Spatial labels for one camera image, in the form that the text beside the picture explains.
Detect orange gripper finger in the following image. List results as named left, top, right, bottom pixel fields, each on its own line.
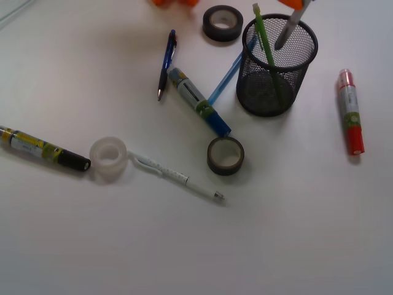
left=278, top=0, right=304, bottom=9

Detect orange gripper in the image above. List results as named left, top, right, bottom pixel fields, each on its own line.
left=152, top=0, right=198, bottom=6

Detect silver grey pen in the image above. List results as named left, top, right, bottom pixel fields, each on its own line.
left=274, top=0, right=312, bottom=50

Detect dark blue click pen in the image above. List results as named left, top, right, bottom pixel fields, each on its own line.
left=158, top=29, right=177, bottom=101

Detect green pen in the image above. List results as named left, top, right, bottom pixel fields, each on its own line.
left=252, top=3, right=284, bottom=107

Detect light blue pen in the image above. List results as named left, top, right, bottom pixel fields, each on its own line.
left=208, top=52, right=243, bottom=105

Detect blue cap marker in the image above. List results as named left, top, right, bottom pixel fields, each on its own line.
left=167, top=66, right=231, bottom=138

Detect white dotted pen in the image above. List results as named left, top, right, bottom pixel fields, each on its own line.
left=127, top=151, right=226, bottom=204

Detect black mesh pen holder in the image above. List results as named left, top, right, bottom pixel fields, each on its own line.
left=236, top=14, right=318, bottom=117

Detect black tape roll far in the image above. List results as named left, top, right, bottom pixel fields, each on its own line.
left=202, top=5, right=243, bottom=42

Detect black tape roll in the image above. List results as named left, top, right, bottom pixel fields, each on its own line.
left=207, top=137, right=245, bottom=176
left=202, top=5, right=243, bottom=42

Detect red cap marker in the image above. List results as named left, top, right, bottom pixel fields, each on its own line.
left=337, top=69, right=365, bottom=155

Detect clear tape roll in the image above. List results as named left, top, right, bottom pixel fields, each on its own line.
left=89, top=136, right=128, bottom=180

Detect black tape roll near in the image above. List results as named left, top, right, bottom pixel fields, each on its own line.
left=207, top=137, right=245, bottom=176

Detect black cap marker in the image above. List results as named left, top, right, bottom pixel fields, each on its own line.
left=1, top=126, right=91, bottom=172

